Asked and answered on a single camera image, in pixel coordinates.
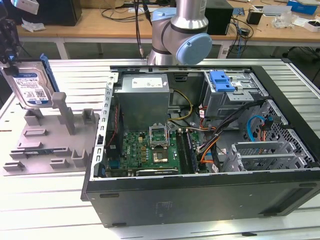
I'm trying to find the hard disk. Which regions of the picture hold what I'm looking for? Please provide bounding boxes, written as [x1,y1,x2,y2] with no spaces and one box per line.
[0,53,60,110]

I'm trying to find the blue data wire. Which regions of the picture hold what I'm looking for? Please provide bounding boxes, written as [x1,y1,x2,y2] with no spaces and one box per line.
[246,114,266,144]

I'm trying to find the silver disk bay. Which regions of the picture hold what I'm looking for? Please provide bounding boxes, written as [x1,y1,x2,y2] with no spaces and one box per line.
[222,141,315,173]

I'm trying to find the crumpled white plastic bag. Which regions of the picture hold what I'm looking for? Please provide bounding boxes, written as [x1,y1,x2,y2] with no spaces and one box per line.
[21,17,47,33]

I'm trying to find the large black box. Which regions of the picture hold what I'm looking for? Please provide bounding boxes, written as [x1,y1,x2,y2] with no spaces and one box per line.
[7,0,83,27]

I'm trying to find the wooden desk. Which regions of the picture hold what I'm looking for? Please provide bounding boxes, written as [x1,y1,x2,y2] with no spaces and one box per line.
[0,0,320,48]

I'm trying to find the grey parts rack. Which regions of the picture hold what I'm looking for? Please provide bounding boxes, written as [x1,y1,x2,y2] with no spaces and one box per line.
[1,91,101,177]

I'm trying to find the grey power supply unit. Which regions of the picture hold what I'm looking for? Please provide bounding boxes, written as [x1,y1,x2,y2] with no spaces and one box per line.
[113,73,172,133]

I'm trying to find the green motherboard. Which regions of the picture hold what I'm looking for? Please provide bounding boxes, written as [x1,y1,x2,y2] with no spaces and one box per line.
[104,128,203,177]

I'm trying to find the metal socket cover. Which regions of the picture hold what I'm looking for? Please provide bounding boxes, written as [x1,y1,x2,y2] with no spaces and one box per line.
[148,123,171,149]

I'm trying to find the CPU socket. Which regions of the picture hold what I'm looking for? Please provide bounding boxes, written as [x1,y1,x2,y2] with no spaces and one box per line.
[151,148,170,165]

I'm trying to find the black graphics card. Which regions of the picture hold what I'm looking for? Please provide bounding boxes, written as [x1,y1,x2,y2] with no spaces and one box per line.
[134,167,180,177]

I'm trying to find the black computer tower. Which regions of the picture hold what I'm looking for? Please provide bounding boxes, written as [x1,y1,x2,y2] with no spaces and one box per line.
[204,6,234,36]

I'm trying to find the silver drive cage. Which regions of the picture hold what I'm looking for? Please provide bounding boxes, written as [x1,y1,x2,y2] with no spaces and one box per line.
[201,70,270,123]

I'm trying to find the small black cube device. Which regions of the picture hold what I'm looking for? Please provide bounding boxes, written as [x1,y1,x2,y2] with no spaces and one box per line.
[246,8,263,25]

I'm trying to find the black PC case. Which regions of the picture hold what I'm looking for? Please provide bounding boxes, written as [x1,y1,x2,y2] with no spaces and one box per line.
[80,64,320,228]

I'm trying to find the grey flat box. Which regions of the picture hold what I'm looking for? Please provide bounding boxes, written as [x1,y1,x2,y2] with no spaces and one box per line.
[262,4,292,17]

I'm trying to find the clear plastic bags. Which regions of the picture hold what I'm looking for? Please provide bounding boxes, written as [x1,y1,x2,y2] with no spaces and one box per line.
[272,11,295,28]

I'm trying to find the blue cardboard box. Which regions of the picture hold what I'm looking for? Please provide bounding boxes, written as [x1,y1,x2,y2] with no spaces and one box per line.
[287,0,318,15]

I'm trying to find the white box black insert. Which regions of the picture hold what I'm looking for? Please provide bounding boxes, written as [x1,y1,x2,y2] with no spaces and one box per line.
[303,19,320,33]

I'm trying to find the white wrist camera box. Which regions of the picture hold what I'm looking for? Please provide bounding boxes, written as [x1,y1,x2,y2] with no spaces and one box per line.
[9,0,40,15]

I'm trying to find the black hanging cable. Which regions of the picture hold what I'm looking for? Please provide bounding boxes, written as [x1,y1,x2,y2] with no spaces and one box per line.
[134,0,145,59]

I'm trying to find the yellow power wires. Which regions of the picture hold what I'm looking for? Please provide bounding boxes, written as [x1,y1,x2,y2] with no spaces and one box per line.
[167,89,194,122]

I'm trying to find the blue plastic bay bracket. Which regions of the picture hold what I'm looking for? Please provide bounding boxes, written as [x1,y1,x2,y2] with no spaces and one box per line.
[209,71,236,93]

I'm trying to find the orange power wire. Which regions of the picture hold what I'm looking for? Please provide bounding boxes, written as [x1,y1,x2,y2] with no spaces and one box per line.
[197,119,274,166]

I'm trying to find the black cable bundle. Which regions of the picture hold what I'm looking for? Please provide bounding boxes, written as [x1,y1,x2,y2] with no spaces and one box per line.
[196,98,266,175]

